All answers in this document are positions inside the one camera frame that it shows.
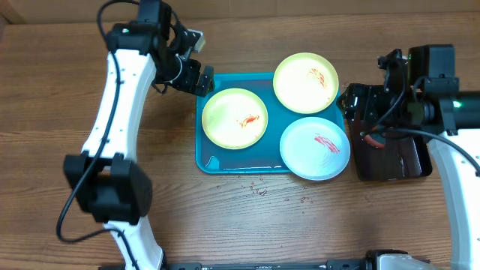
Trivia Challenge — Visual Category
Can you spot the orange black sponge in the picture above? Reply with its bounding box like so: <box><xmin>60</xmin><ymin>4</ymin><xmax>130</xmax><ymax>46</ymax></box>
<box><xmin>364</xmin><ymin>133</ymin><xmax>386</xmax><ymax>149</ymax></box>

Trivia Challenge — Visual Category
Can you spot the yellow plate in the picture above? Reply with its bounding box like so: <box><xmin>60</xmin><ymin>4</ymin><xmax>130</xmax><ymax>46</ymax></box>
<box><xmin>201</xmin><ymin>88</ymin><xmax>269</xmax><ymax>150</ymax></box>
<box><xmin>273</xmin><ymin>52</ymin><xmax>339</xmax><ymax>114</ymax></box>

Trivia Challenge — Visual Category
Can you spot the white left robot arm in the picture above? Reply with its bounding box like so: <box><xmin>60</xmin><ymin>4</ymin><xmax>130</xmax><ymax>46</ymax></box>
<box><xmin>63</xmin><ymin>0</ymin><xmax>215</xmax><ymax>269</ymax></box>

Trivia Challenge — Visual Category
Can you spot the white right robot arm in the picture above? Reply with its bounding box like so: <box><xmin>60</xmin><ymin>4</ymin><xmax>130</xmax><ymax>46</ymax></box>
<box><xmin>337</xmin><ymin>44</ymin><xmax>479</xmax><ymax>269</ymax></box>

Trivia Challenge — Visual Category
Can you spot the black rectangular tray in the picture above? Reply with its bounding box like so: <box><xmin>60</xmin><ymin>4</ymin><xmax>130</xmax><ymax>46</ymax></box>
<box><xmin>343</xmin><ymin>83</ymin><xmax>434</xmax><ymax>182</ymax></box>

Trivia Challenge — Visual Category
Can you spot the teal plastic tray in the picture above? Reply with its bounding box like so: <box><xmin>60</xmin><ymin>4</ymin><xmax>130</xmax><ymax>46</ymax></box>
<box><xmin>195</xmin><ymin>73</ymin><xmax>345</xmax><ymax>174</ymax></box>

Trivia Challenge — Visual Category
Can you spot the light blue plate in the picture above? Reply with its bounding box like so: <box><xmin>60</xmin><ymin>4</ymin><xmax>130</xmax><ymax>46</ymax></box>
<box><xmin>280</xmin><ymin>117</ymin><xmax>351</xmax><ymax>181</ymax></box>

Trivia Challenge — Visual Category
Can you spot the grey device at base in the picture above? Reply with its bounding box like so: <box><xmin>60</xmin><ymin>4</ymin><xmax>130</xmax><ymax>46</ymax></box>
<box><xmin>364</xmin><ymin>249</ymin><xmax>438</xmax><ymax>270</ymax></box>

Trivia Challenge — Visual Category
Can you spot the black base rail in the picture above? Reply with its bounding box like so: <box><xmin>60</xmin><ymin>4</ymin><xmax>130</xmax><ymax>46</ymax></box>
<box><xmin>160</xmin><ymin>259</ymin><xmax>371</xmax><ymax>270</ymax></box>

